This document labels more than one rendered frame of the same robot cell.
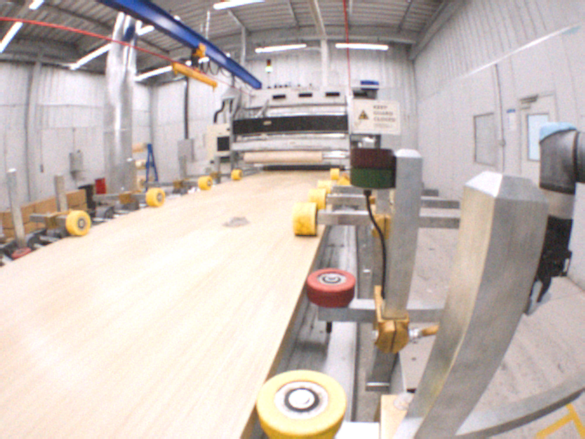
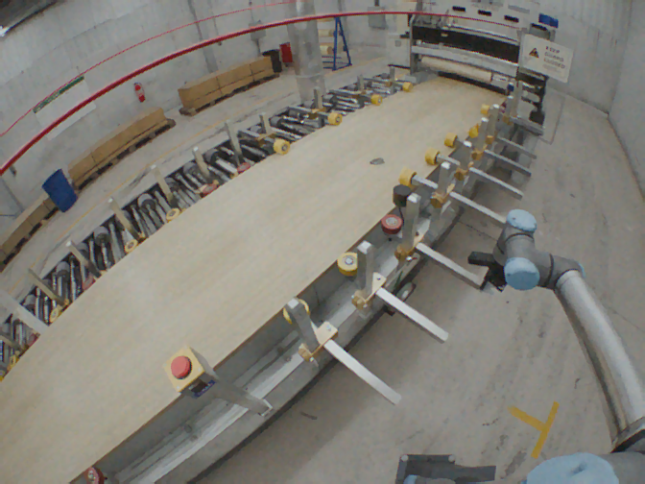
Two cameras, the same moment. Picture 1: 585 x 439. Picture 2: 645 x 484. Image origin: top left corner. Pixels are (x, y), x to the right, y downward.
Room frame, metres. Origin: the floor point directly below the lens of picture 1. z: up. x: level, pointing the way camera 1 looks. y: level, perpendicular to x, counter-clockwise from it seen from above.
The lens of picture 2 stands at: (-0.32, -0.31, 1.65)
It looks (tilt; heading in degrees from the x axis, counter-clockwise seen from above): 48 degrees down; 40
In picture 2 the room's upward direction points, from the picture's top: 10 degrees counter-clockwise
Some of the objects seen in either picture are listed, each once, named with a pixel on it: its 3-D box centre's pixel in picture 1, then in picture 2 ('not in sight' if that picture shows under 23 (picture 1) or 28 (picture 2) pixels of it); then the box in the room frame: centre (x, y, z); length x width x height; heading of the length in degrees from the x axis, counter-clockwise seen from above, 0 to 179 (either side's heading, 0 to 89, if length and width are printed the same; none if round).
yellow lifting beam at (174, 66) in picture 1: (197, 76); not in sight; (4.88, 1.71, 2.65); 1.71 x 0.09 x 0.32; 171
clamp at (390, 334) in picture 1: (386, 317); (408, 246); (0.36, -0.15, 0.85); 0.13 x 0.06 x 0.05; 168
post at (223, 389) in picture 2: not in sight; (240, 398); (-0.40, 0.01, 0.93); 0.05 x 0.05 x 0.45; 78
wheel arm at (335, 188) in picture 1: (382, 190); (489, 154); (1.10, -0.38, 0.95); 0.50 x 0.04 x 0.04; 78
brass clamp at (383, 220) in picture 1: (381, 220); (442, 195); (0.61, -0.21, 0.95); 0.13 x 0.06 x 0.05; 168
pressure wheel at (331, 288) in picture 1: (330, 305); (391, 230); (0.40, -0.06, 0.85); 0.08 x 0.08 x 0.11
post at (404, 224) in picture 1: (393, 311); (406, 245); (0.34, -0.15, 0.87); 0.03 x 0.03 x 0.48; 78
